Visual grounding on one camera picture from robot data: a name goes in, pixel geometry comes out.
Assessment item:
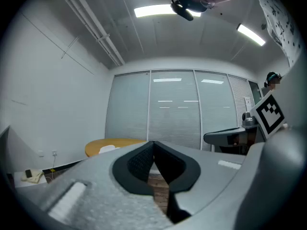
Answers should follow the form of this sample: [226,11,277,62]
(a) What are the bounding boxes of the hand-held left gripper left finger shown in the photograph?
[16,140,174,230]

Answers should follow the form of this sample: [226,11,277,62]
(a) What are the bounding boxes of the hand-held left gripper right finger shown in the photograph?
[154,140,248,225]

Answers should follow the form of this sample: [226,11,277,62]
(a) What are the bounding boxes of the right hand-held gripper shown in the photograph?
[203,91,287,156]

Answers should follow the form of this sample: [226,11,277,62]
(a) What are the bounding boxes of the white booklet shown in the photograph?
[99,144,121,154]

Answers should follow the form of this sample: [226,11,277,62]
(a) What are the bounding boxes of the cream cloth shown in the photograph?
[21,169,44,184]

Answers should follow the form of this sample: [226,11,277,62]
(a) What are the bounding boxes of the white storage box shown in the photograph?
[13,170,48,189]

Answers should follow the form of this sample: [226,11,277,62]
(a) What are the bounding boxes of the long ceiling light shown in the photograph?
[236,23,266,47]
[133,4,202,18]

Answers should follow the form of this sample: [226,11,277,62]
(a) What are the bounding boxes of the person's white star-print shirt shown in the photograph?
[249,0,303,68]

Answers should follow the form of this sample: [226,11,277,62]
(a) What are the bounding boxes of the white ceiling pipes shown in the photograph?
[54,0,126,67]

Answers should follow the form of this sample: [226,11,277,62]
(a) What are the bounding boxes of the white charging cable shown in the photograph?
[43,152,59,180]

